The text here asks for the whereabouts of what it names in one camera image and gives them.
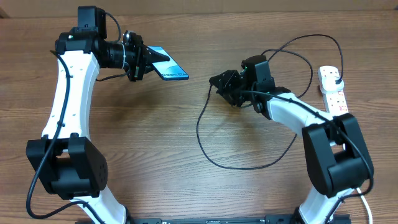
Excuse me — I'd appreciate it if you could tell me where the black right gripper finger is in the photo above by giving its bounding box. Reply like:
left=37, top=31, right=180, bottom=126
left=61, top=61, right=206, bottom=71
left=209, top=70, right=240, bottom=93
left=216, top=88, right=239, bottom=106

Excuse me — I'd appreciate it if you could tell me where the blue Samsung Galaxy smartphone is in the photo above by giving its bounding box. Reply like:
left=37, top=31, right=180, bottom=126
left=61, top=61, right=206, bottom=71
left=149, top=46, right=189, bottom=81

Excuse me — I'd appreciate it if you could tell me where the black charger cable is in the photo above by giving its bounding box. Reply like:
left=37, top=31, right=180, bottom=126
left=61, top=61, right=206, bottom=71
left=195, top=34, right=345, bottom=171

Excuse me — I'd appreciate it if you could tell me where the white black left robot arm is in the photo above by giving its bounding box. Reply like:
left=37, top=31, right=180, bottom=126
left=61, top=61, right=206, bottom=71
left=26, top=6, right=169, bottom=223

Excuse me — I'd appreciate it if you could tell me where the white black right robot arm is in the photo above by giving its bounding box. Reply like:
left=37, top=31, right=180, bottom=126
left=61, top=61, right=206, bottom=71
left=209, top=55, right=374, bottom=223

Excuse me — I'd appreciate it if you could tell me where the white charger plug adapter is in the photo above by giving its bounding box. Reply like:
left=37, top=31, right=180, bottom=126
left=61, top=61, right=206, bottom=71
left=320, top=76, right=345, bottom=94

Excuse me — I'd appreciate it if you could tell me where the white power strip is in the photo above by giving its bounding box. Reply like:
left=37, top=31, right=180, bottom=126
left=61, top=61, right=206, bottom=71
left=317, top=65, right=349, bottom=116

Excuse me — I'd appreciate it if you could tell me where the white power strip cord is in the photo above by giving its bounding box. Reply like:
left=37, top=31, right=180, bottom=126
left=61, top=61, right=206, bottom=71
left=354, top=186, right=374, bottom=224

